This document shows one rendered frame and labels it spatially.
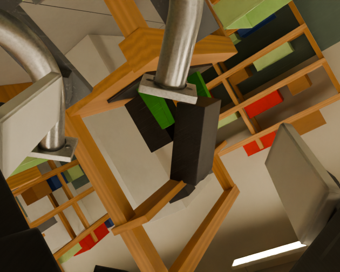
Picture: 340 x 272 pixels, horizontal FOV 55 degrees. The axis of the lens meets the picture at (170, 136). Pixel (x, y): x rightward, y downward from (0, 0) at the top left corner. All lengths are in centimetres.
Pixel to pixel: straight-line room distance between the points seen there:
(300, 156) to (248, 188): 662
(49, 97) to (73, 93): 23
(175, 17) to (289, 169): 17
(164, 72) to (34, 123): 16
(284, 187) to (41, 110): 13
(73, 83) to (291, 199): 30
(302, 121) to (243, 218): 249
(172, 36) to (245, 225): 691
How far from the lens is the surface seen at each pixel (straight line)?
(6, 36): 35
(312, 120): 573
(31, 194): 582
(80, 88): 40
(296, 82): 564
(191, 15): 30
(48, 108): 19
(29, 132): 17
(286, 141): 19
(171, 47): 30
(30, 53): 35
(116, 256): 912
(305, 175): 16
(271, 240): 721
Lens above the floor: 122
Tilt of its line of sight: level
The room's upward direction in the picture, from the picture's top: 151 degrees clockwise
